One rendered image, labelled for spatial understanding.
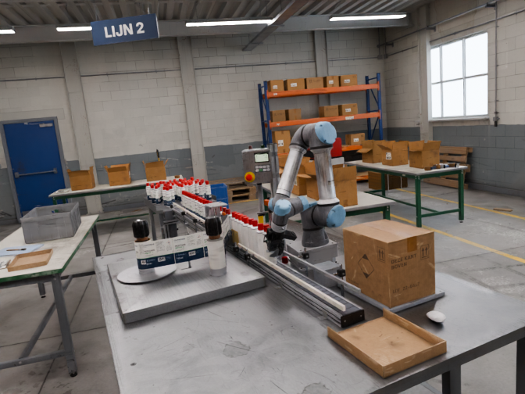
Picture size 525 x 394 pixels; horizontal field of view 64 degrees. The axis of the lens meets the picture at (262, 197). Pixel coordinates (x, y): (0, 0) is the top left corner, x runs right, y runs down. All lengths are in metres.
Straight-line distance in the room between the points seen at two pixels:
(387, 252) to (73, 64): 8.91
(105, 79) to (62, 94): 0.94
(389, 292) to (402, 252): 0.17
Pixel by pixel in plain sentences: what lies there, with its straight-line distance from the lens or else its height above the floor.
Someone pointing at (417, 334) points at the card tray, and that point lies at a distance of 1.63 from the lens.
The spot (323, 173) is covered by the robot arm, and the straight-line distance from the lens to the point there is 2.12.
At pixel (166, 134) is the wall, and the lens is 9.80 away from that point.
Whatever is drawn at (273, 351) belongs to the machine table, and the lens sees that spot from 1.55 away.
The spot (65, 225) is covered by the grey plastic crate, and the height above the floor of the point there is 0.91.
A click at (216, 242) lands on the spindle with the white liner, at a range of 2.10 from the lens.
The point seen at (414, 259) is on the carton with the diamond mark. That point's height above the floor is 1.03.
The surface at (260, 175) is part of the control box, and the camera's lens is 2.33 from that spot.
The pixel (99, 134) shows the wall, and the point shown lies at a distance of 9.87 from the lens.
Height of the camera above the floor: 1.61
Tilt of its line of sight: 10 degrees down
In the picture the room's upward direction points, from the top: 5 degrees counter-clockwise
